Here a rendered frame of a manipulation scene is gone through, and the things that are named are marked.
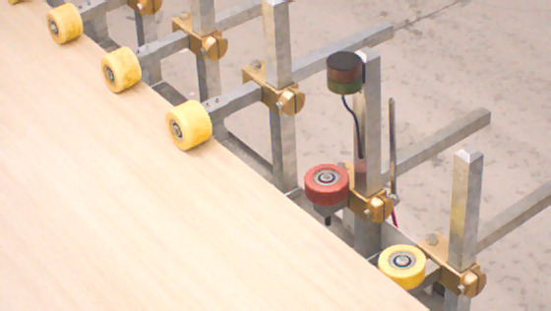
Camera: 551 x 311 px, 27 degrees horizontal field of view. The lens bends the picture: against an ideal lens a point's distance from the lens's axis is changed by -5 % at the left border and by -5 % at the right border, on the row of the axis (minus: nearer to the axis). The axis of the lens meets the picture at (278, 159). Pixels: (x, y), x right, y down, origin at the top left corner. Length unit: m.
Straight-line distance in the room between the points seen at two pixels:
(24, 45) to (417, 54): 1.84
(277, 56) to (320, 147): 1.50
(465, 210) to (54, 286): 0.69
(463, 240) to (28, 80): 1.02
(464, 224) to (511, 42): 2.31
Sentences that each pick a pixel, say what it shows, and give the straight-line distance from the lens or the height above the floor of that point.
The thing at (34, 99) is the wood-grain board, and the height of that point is 0.90.
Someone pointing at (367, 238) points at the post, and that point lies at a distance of 2.21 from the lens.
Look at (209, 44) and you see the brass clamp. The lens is 2.40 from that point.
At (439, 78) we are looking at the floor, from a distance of 3.99.
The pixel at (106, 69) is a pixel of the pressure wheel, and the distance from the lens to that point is 2.40.
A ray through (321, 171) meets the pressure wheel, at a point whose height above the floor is 0.91.
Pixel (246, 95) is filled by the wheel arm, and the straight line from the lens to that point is 2.25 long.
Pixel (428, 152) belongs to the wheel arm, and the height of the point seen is 0.85.
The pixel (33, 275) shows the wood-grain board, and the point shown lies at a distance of 2.02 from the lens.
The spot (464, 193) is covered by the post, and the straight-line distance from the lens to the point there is 1.90.
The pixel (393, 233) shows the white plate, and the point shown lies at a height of 0.78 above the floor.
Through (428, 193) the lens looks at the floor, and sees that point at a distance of 3.51.
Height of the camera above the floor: 2.25
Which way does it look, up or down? 38 degrees down
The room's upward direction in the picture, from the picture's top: 4 degrees counter-clockwise
